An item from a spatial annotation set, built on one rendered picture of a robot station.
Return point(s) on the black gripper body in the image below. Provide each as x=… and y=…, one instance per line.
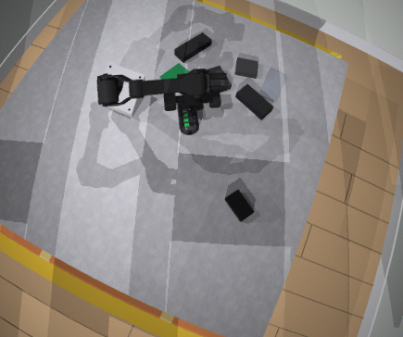
x=170, y=100

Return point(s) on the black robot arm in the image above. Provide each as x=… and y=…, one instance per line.
x=197, y=83

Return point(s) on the dark grey switch panel with green rocker switches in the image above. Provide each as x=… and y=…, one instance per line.
x=188, y=122

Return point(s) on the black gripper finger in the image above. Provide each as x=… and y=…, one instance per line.
x=196, y=108
x=188, y=109

